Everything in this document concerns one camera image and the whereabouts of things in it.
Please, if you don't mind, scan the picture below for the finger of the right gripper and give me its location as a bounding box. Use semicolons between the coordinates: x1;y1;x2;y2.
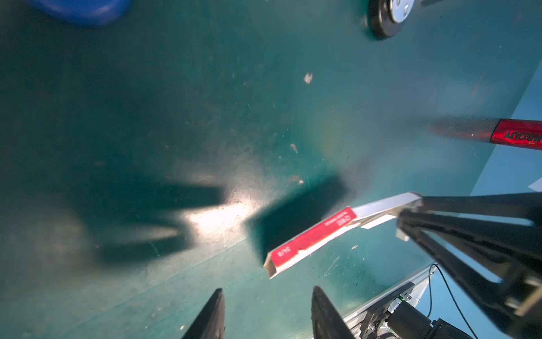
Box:
398;211;541;338
408;192;541;225

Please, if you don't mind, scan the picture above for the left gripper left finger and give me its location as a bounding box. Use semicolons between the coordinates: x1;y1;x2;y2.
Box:
183;288;226;339

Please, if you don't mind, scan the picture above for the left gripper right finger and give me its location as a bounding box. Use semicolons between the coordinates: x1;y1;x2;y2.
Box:
311;286;354;339

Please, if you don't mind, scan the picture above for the red white staple box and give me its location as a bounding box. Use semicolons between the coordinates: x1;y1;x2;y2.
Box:
263;192;422;279

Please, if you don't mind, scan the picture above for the black stapler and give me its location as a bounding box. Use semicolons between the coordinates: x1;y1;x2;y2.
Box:
366;0;442;41

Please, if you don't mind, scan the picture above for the red spray bottle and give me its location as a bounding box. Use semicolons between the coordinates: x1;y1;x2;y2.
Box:
429;117;541;151

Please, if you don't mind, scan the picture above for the aluminium front rail bed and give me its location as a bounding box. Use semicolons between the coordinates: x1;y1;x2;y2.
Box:
340;264;436;338

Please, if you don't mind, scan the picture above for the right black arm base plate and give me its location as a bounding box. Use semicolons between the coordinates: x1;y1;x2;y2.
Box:
355;282;415;339

